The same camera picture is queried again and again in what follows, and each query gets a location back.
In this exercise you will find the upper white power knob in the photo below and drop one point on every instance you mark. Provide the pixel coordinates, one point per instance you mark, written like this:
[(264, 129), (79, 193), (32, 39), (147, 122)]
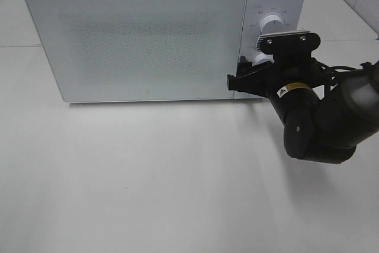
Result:
[(271, 23)]

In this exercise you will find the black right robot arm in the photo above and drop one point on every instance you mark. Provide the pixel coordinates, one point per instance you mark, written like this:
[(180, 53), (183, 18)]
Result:
[(326, 110)]

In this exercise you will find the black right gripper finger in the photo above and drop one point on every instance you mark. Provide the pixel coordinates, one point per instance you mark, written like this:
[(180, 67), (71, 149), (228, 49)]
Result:
[(250, 78), (290, 43)]

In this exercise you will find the white microwave door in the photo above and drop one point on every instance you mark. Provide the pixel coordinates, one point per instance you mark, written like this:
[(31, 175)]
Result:
[(140, 50)]

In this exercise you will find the white timer knob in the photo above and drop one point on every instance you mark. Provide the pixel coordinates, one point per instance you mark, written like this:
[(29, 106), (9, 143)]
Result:
[(262, 58)]

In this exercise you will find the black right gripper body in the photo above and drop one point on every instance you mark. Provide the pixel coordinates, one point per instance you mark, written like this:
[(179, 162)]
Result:
[(290, 84)]

